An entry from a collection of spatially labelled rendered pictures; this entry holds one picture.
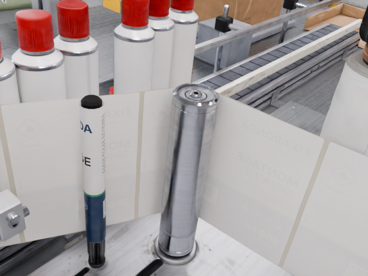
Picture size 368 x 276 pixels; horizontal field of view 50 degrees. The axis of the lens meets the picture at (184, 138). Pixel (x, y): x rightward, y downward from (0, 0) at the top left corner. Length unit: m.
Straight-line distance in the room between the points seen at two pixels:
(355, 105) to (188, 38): 0.26
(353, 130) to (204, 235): 0.20
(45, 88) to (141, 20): 0.15
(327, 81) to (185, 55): 0.50
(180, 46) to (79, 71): 0.18
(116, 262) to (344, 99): 0.29
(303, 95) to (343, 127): 0.46
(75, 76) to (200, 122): 0.19
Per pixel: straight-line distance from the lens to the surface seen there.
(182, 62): 0.60
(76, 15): 0.45
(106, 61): 0.95
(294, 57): 0.89
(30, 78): 0.43
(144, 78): 0.52
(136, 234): 0.45
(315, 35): 1.16
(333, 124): 0.48
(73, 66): 0.46
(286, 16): 0.97
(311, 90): 0.95
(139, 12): 0.49
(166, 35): 0.54
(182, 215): 0.38
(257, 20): 1.24
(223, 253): 0.44
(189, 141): 0.32
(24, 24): 0.42
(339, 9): 1.61
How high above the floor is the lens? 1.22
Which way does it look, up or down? 34 degrees down
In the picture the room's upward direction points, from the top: 7 degrees clockwise
